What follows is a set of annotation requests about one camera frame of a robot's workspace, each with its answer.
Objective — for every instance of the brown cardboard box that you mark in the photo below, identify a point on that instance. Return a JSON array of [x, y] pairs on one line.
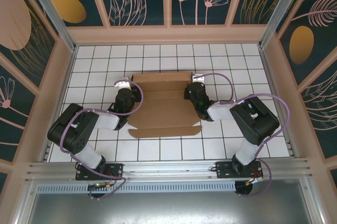
[[163, 108]]

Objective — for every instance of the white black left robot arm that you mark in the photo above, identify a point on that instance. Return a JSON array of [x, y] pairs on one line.
[[73, 129]]

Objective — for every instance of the grey metal sheet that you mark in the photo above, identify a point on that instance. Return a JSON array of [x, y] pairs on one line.
[[171, 208]]

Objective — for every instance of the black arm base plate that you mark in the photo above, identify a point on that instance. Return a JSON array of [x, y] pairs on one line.
[[117, 168], [223, 168]]

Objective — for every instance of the aluminium side rail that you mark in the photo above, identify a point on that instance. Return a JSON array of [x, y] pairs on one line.
[[275, 97]]

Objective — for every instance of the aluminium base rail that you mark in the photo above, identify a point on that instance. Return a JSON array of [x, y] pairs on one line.
[[171, 168]]

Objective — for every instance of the aluminium frame post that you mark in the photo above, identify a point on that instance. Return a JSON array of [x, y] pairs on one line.
[[277, 11], [52, 11]]

